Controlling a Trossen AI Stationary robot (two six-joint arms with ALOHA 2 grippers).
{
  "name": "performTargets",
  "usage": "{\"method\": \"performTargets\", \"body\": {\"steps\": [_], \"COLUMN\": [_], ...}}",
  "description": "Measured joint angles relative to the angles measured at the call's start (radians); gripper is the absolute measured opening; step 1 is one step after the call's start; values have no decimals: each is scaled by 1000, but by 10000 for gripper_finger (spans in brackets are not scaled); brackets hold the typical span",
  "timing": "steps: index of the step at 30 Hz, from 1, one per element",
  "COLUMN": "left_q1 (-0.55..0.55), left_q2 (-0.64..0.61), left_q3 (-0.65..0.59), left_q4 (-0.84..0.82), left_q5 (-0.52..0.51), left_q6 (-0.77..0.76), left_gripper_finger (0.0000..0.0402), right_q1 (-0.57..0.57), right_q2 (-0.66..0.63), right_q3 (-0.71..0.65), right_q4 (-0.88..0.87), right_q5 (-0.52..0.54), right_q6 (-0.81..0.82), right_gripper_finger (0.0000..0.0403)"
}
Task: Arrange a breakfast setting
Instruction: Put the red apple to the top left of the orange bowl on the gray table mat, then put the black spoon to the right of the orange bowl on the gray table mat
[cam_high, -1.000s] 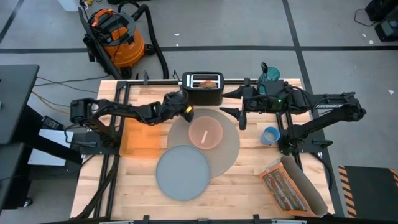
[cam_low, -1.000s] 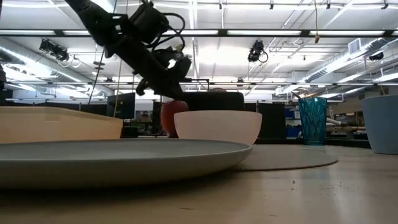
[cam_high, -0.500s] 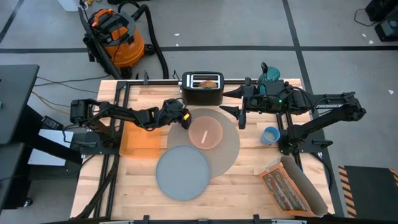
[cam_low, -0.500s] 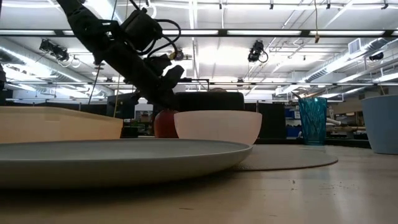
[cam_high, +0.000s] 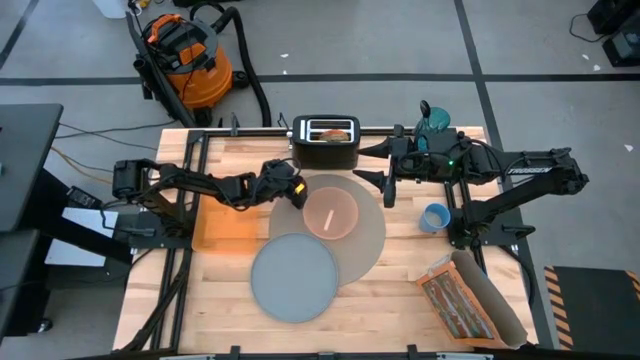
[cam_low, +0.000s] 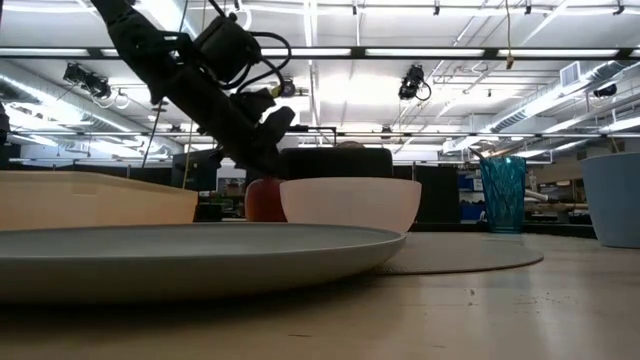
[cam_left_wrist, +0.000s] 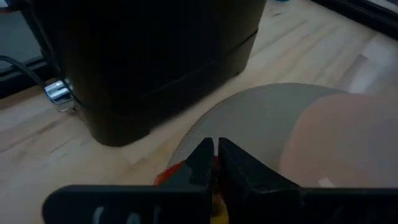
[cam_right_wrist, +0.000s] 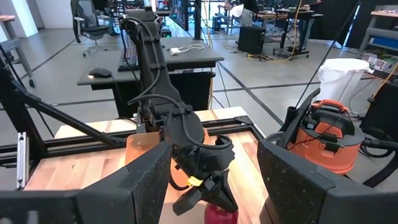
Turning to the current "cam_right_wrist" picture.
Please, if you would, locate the person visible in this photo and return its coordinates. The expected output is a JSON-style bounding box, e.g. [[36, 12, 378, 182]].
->
[[297, 0, 324, 49]]

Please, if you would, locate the black office chair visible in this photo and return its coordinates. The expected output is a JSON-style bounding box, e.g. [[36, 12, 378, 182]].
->
[[70, 0, 114, 57]]

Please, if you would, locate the grey metal shelf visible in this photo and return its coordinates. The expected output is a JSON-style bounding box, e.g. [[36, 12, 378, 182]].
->
[[359, 11, 398, 57]]

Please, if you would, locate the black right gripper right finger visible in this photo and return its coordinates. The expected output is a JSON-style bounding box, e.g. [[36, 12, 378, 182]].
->
[[257, 139, 398, 224]]

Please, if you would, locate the black computer mouse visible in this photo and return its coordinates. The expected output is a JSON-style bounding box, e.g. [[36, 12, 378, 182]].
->
[[88, 67, 113, 78]]

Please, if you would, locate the black standing desk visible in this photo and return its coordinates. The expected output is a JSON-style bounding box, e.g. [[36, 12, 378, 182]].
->
[[257, 7, 324, 60]]

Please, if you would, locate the black computer tower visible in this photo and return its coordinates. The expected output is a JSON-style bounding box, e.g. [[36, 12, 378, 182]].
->
[[238, 26, 267, 55]]

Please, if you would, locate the yellow cable tag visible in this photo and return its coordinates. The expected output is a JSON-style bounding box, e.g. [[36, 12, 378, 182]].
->
[[186, 176, 204, 187]]

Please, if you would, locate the orange shop vacuum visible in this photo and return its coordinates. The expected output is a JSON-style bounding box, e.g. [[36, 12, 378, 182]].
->
[[273, 88, 366, 175]]

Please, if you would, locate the black vacuum hose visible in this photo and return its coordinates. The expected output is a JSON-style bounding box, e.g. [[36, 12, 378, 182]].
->
[[360, 127, 398, 189]]

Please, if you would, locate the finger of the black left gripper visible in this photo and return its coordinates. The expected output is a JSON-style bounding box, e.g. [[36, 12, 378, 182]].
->
[[172, 187, 203, 217], [203, 170, 239, 214]]

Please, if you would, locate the black keyboard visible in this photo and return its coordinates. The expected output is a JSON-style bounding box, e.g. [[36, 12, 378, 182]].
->
[[117, 46, 141, 72]]

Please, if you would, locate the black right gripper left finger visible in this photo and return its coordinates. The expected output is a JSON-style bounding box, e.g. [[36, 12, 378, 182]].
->
[[0, 140, 173, 224]]

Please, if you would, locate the wooden top rolling table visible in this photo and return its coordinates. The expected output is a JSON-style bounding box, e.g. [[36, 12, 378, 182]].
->
[[0, 14, 37, 88]]

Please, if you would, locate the red apple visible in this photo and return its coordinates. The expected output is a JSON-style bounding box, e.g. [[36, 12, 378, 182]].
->
[[203, 202, 239, 224]]

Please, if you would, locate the white charger with cable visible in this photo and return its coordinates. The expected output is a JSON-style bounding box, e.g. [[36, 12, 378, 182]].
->
[[169, 43, 205, 56]]

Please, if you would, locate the white trash bin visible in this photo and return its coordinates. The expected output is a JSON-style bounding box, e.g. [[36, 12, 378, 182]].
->
[[315, 58, 371, 108]]

